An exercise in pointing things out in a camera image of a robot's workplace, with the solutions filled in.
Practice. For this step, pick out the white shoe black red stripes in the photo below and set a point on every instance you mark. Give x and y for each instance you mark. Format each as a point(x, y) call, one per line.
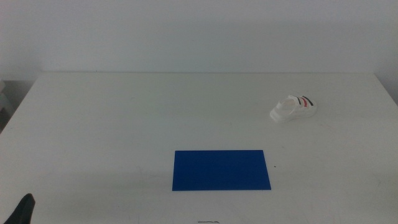
point(290, 112)

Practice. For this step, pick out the blue rectangular mat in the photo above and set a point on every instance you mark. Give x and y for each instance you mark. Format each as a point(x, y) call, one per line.
point(220, 170)

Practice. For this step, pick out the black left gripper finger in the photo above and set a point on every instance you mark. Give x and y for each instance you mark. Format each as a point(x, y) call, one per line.
point(22, 211)

